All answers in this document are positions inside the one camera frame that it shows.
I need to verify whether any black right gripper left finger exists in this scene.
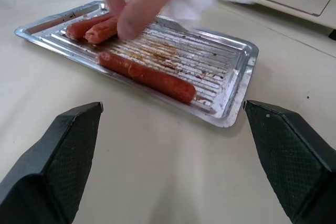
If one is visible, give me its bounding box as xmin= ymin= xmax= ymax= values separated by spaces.
xmin=0 ymin=101 xmax=104 ymax=224

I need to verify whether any ribbed silver metal tray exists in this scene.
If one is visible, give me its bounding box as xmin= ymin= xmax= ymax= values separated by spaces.
xmin=15 ymin=0 xmax=260 ymax=128

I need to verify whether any short red sausage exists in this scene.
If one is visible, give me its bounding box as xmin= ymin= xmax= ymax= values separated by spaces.
xmin=66 ymin=14 xmax=113 ymax=40

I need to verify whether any long red sausage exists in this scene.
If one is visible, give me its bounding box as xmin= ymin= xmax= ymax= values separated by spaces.
xmin=98 ymin=51 xmax=197 ymax=105

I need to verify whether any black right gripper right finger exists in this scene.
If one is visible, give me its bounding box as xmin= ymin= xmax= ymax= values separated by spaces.
xmin=243 ymin=100 xmax=336 ymax=224

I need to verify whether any white paper tissue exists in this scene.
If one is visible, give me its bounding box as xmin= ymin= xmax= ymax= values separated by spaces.
xmin=157 ymin=0 xmax=257 ymax=29

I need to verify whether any red sausage with split end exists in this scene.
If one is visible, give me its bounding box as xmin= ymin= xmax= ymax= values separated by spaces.
xmin=84 ymin=16 xmax=119 ymax=45

